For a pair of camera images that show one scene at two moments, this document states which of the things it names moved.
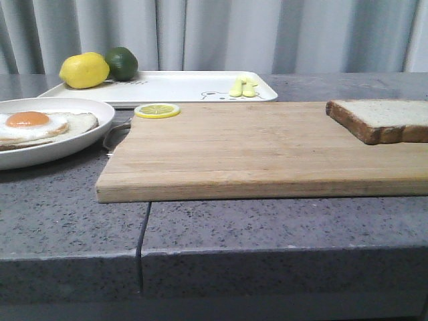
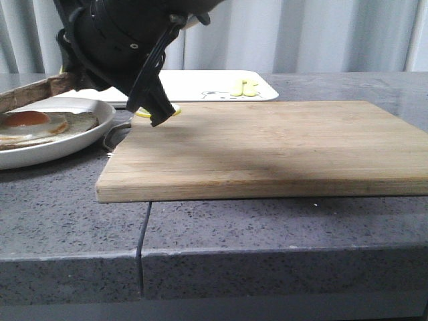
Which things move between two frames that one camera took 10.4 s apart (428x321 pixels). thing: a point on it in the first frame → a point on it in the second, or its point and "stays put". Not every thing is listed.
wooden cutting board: [250, 151] stays put
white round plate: [27, 155] stays put
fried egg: [27, 126] stays put
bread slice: [382, 121] → [57, 94]
